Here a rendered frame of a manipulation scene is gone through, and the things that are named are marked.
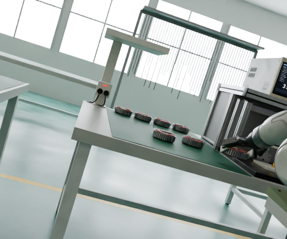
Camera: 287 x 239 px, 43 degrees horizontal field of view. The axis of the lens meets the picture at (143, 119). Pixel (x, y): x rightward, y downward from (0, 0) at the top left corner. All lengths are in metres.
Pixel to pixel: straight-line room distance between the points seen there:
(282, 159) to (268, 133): 0.37
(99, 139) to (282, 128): 0.66
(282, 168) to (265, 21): 8.02
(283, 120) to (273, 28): 7.75
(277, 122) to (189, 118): 7.11
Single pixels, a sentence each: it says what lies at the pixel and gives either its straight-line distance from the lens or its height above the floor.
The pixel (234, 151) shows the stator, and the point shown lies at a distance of 1.61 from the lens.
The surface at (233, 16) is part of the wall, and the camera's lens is 8.66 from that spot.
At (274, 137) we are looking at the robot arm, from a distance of 1.36.
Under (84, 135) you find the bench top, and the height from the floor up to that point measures 0.73.
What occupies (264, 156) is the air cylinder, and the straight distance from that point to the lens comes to 2.02.
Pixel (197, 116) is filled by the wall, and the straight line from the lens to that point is 8.44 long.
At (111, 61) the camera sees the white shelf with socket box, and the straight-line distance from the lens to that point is 2.32.
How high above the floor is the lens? 1.00
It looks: 6 degrees down
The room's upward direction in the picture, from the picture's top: 18 degrees clockwise
